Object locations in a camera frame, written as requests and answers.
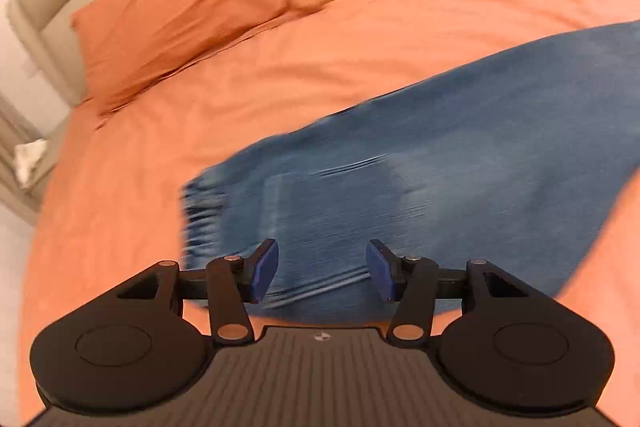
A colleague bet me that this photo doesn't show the orange pillow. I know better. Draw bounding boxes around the orange pillow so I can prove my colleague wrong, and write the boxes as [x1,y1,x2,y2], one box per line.
[70,0,326,116]

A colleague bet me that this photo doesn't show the beige upholstered headboard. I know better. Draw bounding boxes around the beige upholstered headboard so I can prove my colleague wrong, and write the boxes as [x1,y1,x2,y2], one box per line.
[6,0,346,108]

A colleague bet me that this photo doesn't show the orange bed sheet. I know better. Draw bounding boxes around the orange bed sheet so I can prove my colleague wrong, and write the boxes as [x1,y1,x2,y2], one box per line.
[19,0,640,427]

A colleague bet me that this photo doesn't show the blue denim pants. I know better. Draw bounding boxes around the blue denim pants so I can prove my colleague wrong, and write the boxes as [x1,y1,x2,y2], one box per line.
[178,20,640,325]

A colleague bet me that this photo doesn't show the white crumpled cloth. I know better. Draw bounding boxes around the white crumpled cloth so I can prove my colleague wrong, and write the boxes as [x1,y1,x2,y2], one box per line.
[14,141,49,188]

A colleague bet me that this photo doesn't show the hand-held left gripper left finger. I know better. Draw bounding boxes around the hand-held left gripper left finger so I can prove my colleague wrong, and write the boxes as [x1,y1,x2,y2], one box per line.
[116,238,279,346]

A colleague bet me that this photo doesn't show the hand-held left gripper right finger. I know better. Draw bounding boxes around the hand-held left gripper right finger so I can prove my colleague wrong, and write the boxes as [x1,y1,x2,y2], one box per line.
[366,239,527,349]

